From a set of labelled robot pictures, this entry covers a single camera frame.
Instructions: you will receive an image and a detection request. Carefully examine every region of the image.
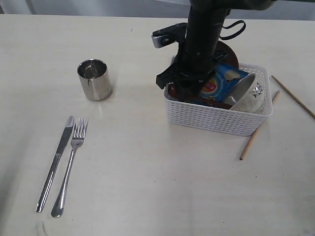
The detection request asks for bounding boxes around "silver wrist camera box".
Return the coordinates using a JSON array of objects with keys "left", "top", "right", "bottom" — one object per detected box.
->
[{"left": 151, "top": 23, "right": 187, "bottom": 48}]

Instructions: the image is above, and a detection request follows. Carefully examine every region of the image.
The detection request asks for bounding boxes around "stainless steel fork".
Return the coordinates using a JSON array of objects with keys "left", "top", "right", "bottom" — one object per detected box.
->
[{"left": 51, "top": 118, "right": 88, "bottom": 217}]

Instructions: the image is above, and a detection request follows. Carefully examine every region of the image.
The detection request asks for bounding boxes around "wooden chopstick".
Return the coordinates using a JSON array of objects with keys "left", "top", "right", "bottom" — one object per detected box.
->
[
  {"left": 239, "top": 90, "right": 280, "bottom": 160},
  {"left": 271, "top": 75, "right": 315, "bottom": 119}
]

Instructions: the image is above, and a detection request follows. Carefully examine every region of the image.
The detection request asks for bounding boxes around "blue chips bag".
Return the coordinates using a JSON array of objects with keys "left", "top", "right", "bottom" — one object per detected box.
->
[{"left": 199, "top": 63, "right": 249, "bottom": 102}]

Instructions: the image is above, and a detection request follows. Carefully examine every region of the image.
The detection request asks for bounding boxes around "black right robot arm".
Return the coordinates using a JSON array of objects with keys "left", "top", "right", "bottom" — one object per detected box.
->
[{"left": 152, "top": 0, "right": 274, "bottom": 92}]

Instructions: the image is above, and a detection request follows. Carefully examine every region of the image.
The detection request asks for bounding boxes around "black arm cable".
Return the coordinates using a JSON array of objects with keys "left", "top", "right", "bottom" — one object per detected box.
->
[{"left": 220, "top": 20, "right": 247, "bottom": 41}]

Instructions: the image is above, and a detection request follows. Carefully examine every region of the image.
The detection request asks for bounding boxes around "white perforated plastic basket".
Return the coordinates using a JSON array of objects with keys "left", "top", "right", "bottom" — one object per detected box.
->
[{"left": 164, "top": 63, "right": 273, "bottom": 136}]

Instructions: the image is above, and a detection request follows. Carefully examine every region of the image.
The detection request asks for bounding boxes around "white ceramic patterned bowl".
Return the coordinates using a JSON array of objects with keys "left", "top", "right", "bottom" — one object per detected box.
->
[{"left": 223, "top": 73, "right": 265, "bottom": 114}]

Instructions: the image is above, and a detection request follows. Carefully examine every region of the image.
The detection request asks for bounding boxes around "stainless steel cup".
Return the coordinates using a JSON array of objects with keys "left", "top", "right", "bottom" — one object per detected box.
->
[{"left": 77, "top": 59, "right": 112, "bottom": 101}]

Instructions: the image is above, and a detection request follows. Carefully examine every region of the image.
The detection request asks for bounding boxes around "brown round plate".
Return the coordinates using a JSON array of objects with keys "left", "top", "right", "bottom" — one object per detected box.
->
[{"left": 168, "top": 41, "right": 239, "bottom": 102}]

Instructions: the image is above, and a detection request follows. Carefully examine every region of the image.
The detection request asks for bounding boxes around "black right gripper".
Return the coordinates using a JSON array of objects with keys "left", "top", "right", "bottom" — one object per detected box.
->
[{"left": 156, "top": 44, "right": 228, "bottom": 92}]

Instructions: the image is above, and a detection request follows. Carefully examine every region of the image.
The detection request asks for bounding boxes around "stainless steel knife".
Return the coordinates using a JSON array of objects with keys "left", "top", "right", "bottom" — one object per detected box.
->
[{"left": 35, "top": 116, "right": 74, "bottom": 212}]

